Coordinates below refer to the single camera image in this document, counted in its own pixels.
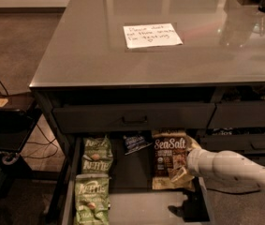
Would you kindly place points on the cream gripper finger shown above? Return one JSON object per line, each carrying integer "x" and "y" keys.
{"x": 180, "y": 174}

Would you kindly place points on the brown sea salt chip bag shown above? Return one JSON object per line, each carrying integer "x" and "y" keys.
{"x": 171, "y": 147}

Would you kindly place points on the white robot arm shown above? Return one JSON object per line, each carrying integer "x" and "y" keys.
{"x": 224, "y": 165}

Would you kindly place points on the blue snack bag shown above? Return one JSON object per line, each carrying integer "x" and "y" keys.
{"x": 135, "y": 143}

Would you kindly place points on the open middle drawer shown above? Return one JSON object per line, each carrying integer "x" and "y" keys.
{"x": 134, "y": 202}

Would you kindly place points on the middle right drawer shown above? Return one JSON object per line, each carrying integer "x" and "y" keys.
{"x": 248, "y": 144}

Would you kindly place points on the green kettle chip bag rear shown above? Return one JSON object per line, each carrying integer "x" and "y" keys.
{"x": 97, "y": 156}

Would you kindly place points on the green kettle chip bag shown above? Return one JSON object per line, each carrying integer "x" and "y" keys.
{"x": 97, "y": 156}
{"x": 92, "y": 201}

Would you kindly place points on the top right drawer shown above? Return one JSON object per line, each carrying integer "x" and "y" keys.
{"x": 244, "y": 114}

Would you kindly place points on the green kettle chip bag front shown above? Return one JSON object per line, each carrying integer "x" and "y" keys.
{"x": 92, "y": 201}

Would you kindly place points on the top left drawer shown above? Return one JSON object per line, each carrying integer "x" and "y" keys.
{"x": 142, "y": 116}

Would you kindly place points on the white handwritten paper note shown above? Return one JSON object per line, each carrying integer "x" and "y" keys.
{"x": 151, "y": 35}

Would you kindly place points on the black side stand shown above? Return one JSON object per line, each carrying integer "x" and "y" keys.
{"x": 19, "y": 115}

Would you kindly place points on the dark cabinet frame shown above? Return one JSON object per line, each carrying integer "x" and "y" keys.
{"x": 232, "y": 204}

